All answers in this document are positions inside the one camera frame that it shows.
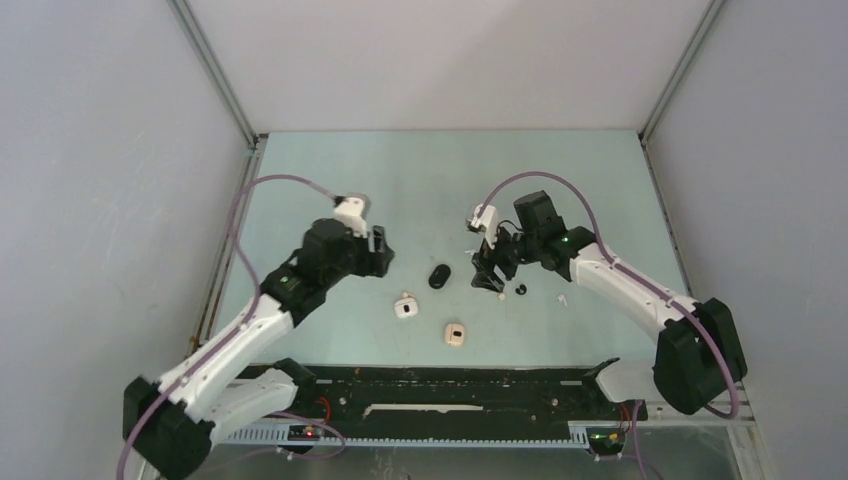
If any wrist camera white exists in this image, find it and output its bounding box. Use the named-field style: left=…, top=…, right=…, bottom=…
left=332, top=193, right=371, bottom=238
left=466, top=204, right=499, bottom=248

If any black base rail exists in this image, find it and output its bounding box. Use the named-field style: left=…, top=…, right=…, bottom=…
left=288, top=365, right=647, bottom=446

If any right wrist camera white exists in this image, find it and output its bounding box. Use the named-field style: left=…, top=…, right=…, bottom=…
left=466, top=204, right=499, bottom=248

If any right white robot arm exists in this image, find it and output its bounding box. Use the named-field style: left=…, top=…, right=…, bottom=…
left=467, top=191, right=748, bottom=418

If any white earbud case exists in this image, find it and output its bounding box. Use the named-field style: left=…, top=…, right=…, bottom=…
left=393, top=292, right=419, bottom=320

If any beige earbud case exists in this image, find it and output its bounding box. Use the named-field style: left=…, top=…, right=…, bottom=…
left=444, top=323, right=466, bottom=347

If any grey cable duct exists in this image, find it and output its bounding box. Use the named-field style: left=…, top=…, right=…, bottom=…
left=218, top=423, right=591, bottom=450

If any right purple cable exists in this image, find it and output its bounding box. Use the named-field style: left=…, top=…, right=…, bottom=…
left=478, top=171, right=741, bottom=421

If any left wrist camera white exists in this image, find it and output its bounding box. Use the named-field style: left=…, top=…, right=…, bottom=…
left=332, top=193, right=371, bottom=238

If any black earbud case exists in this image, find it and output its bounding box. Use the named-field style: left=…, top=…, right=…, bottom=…
left=428, top=263, right=452, bottom=290

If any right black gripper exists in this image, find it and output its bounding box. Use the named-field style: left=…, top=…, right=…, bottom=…
left=472, top=219, right=542, bottom=293

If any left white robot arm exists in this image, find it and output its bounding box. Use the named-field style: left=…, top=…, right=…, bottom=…
left=121, top=218, right=395, bottom=479

